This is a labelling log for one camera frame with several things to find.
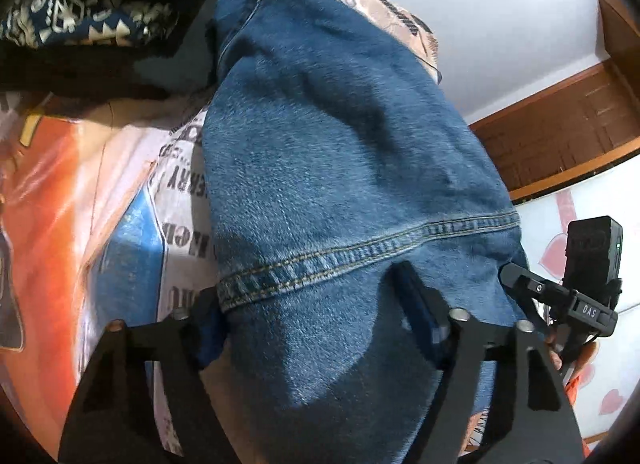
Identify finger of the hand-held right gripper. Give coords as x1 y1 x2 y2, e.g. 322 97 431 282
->
499 262 581 331

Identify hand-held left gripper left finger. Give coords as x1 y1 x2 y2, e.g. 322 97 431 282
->
57 289 236 464

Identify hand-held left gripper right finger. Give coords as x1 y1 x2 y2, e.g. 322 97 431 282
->
390 261 586 464

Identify blue denim jeans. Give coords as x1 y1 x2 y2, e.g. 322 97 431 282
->
197 0 533 464

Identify person's right hand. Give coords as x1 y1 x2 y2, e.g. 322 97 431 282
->
546 333 568 372

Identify white heart-print wardrobe door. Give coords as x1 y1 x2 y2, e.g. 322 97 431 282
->
514 144 640 447

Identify comic print bedsheet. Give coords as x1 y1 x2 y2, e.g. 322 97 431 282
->
0 0 443 462

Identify black cloth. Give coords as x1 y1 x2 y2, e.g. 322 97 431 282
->
0 0 221 107

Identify wooden wardrobe frame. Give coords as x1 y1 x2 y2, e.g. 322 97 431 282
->
469 0 640 201

